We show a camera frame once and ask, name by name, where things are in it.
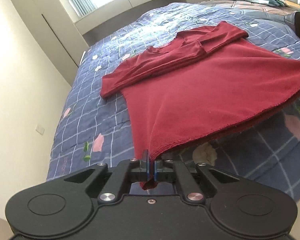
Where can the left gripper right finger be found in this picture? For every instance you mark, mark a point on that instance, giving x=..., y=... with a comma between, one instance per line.
x=163, y=170

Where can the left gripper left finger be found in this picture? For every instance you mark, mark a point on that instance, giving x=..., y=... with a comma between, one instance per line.
x=141, y=167

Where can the red knit sweater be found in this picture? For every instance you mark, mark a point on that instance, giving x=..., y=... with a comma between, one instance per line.
x=207, y=82

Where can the blue plaid floral quilt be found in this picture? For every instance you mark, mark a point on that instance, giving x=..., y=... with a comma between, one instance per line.
x=92, y=130

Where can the dark quilted bedspread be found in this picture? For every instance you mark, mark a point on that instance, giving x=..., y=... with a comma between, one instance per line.
x=254, y=10

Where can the white wall outlet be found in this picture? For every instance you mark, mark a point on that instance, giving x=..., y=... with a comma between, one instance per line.
x=40, y=129

